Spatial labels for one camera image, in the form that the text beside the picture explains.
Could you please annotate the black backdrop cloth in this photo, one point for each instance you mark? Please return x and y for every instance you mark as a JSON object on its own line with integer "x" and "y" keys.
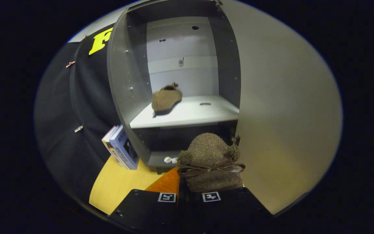
{"x": 60, "y": 130}

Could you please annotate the small white object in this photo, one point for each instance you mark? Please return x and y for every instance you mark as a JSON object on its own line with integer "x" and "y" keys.
{"x": 169, "y": 160}

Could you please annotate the beige shoe cabinet door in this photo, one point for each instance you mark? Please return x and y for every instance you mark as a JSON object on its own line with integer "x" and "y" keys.
{"x": 287, "y": 113}

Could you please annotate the red clothespin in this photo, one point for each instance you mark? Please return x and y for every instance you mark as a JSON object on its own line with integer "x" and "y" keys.
{"x": 70, "y": 64}

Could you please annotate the grey cabinet shelf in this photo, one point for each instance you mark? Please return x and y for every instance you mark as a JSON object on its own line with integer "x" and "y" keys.
{"x": 193, "y": 113}

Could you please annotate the white clothespin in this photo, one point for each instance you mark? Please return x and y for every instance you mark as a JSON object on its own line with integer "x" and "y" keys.
{"x": 78, "y": 129}

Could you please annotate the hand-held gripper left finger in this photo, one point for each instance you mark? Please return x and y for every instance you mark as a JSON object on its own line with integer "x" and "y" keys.
{"x": 148, "y": 208}

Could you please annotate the brown suede shoe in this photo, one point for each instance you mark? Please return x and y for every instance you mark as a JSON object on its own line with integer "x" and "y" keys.
{"x": 166, "y": 99}
{"x": 209, "y": 152}

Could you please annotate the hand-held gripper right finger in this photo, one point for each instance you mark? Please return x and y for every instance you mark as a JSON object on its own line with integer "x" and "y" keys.
{"x": 232, "y": 209}

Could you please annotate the dark grey shoe cabinet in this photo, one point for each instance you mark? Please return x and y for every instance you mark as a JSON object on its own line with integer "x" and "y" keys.
{"x": 118, "y": 81}

